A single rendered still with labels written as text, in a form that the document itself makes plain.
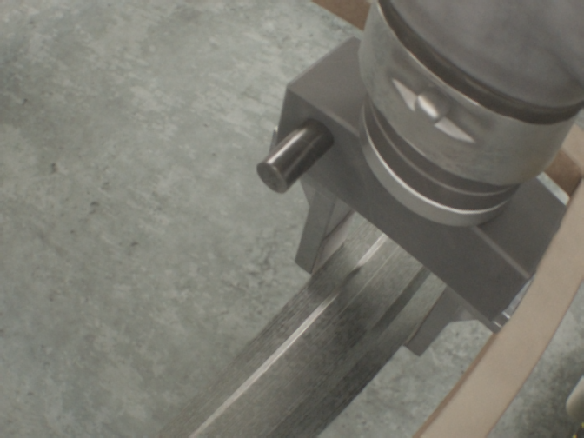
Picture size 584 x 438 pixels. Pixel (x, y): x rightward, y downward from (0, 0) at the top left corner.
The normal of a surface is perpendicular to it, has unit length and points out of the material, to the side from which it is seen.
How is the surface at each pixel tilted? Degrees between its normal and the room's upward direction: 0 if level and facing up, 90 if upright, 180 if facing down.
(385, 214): 90
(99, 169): 0
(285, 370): 0
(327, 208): 90
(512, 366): 0
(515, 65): 90
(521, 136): 90
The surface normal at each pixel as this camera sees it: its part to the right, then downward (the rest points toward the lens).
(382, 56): -0.95, 0.19
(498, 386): 0.12, -0.47
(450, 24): -0.67, 0.61
